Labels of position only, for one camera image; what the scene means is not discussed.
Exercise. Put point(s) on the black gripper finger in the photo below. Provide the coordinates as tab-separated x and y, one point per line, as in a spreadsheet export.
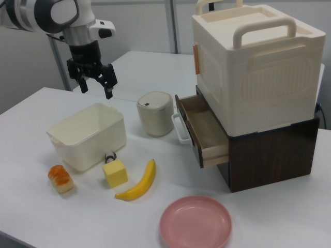
82	82
109	82

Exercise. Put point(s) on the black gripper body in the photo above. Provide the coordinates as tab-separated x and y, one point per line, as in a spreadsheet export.
85	55

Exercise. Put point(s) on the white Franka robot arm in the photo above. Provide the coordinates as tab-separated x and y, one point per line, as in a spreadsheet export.
33	13

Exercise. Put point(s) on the white open plastic box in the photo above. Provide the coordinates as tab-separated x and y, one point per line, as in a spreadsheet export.
85	151

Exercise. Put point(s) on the yellow foam cube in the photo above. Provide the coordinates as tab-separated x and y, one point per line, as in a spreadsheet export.
115	174

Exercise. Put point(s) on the beige mini trash can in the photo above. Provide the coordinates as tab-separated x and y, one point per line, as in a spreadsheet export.
155	116

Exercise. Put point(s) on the small panda figurine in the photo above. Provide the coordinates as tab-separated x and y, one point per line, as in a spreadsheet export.
110	156

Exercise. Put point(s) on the toy bread with orange topping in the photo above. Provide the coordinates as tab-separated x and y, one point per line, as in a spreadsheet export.
60	179

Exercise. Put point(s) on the yellow toy banana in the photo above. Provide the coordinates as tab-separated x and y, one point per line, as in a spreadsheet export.
144	184

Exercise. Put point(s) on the open wooden drawer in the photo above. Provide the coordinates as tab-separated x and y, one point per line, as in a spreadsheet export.
207	134

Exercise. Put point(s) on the cream plastic storage cabinet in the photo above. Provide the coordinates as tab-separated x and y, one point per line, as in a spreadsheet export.
258	77

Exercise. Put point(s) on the pink plastic plate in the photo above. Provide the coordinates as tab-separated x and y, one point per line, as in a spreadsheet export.
195	223

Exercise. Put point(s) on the dark wood drawer cabinet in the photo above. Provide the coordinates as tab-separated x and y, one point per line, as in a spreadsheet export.
271	160

